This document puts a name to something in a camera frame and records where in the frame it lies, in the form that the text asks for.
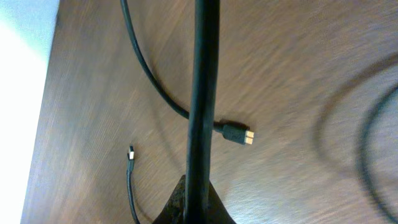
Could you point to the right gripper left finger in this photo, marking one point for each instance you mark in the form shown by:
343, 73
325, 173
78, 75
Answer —
172, 213

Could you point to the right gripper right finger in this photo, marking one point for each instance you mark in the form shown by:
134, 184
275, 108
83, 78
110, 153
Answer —
216, 211

